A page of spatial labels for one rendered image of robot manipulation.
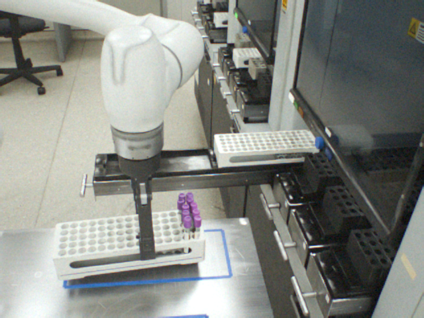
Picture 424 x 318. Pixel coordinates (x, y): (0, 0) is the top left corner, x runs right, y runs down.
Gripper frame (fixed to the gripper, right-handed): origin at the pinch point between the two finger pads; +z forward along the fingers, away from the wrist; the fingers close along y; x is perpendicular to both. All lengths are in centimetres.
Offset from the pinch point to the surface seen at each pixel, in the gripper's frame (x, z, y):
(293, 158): 45, 7, -31
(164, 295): 2.6, 8.4, 10.0
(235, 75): 44, 8, -94
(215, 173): 21.8, 9.9, -30.8
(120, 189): -5.1, 12.9, -31.4
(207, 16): 48, 8, -175
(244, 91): 43, 8, -78
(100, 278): -10.0, 8.5, 3.4
